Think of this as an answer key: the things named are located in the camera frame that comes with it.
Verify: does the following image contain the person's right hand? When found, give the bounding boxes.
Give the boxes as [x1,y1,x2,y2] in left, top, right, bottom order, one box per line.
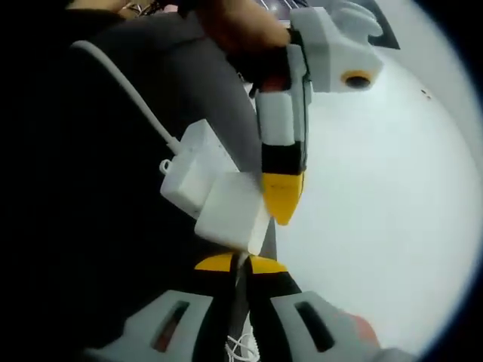
[341,311,380,350]

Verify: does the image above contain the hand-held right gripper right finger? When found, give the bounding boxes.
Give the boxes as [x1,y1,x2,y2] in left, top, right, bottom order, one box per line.
[245,255,382,362]

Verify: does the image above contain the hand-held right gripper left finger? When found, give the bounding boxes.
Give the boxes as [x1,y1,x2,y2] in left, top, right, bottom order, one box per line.
[85,253,242,362]

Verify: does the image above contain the white power strip cable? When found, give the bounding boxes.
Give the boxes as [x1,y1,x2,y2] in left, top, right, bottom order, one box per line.
[69,40,183,152]

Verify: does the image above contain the person's left hand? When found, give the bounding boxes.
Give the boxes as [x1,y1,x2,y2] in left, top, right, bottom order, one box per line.
[180,0,294,94]

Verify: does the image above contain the white power strip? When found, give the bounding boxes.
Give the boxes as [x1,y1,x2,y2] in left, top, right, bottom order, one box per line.
[159,119,242,219]

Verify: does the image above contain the white desk lamp plug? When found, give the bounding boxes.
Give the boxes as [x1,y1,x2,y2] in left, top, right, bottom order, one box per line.
[193,171,271,256]

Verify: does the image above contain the white lamp cable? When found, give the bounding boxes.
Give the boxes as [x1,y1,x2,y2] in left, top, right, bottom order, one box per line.
[224,251,262,362]

